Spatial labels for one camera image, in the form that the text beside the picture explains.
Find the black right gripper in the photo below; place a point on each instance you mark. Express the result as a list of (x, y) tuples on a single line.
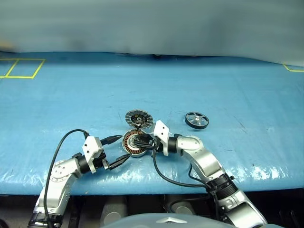
[(154, 145)]

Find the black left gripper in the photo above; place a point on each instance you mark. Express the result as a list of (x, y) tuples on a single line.
[(101, 161)]

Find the round silver motor lid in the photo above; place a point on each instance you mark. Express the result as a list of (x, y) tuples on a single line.
[(139, 118)]

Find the black-rimmed silver spoked rotor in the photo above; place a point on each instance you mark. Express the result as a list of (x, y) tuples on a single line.
[(197, 120)]

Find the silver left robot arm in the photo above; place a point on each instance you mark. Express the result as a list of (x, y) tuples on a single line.
[(59, 173)]

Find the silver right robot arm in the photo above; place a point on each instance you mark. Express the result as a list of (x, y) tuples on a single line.
[(206, 159)]

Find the blue plastic table cover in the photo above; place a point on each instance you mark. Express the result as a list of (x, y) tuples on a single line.
[(95, 95)]

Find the dark rounded shape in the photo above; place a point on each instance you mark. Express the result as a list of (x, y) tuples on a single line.
[(112, 211), (181, 205)]

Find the grey robot torso silver emblem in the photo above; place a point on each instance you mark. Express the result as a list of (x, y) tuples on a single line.
[(142, 221)]

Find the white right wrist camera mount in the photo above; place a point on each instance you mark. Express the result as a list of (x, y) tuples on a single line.
[(161, 129)]

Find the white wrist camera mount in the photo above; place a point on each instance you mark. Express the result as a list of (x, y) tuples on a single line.
[(161, 129), (91, 145)]

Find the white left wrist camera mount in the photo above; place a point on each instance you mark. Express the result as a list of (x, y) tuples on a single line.
[(91, 145)]

